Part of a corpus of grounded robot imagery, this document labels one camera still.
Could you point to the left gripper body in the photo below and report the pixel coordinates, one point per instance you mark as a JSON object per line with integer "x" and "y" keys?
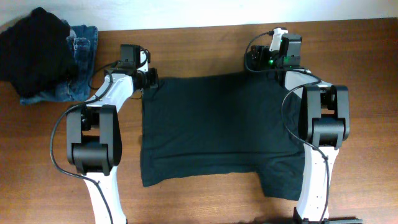
{"x": 149, "y": 78}

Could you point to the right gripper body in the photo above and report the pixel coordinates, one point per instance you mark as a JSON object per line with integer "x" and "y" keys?
{"x": 268, "y": 58}

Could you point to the black Nike t-shirt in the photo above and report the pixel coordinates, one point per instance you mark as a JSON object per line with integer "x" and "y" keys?
{"x": 223, "y": 124}

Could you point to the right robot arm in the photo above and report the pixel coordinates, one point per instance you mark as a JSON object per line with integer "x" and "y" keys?
{"x": 323, "y": 123}

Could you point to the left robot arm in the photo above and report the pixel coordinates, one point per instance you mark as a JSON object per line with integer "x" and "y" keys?
{"x": 94, "y": 144}

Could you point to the folded blue jeans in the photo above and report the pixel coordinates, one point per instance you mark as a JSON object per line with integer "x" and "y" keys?
{"x": 82, "y": 43}

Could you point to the black folded garment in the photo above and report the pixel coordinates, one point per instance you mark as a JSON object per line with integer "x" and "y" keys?
{"x": 35, "y": 54}

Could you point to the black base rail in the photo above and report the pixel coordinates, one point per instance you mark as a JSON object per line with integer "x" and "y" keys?
{"x": 342, "y": 221}

